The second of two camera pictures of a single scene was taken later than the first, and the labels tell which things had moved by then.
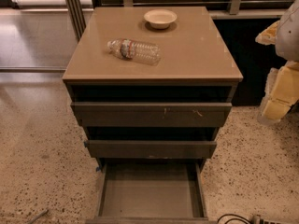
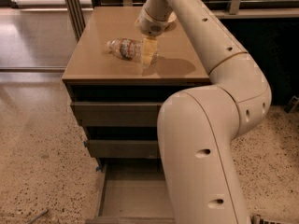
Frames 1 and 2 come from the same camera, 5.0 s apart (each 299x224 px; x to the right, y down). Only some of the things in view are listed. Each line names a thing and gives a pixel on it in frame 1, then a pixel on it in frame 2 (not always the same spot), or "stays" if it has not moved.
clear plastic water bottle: (136, 50) stays
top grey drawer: (149, 115) stays
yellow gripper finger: (281, 92) -> (151, 28)
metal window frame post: (76, 9) stays
